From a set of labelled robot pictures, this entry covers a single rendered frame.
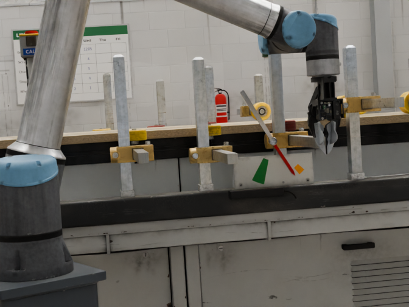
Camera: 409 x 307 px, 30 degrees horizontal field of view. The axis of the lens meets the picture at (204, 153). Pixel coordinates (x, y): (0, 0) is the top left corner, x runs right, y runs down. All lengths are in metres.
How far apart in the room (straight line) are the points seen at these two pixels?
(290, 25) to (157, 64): 7.78
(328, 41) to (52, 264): 0.93
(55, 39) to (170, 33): 7.77
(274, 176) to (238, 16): 0.73
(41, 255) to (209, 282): 1.08
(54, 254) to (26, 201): 0.14
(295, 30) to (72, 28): 0.55
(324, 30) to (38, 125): 0.79
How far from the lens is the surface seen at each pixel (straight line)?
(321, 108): 2.08
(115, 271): 2.70
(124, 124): 2.40
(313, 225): 2.54
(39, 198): 1.76
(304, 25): 1.92
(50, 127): 1.94
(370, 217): 2.60
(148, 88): 9.63
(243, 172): 2.44
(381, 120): 2.76
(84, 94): 9.62
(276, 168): 2.46
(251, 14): 1.90
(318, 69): 2.08
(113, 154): 2.39
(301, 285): 2.81
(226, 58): 9.72
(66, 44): 1.95
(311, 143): 2.22
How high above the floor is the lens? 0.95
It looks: 3 degrees down
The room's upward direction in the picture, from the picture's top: 4 degrees counter-clockwise
